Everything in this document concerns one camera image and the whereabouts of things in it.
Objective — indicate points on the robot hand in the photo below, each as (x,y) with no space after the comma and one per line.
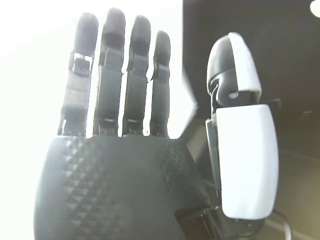
(120,187)

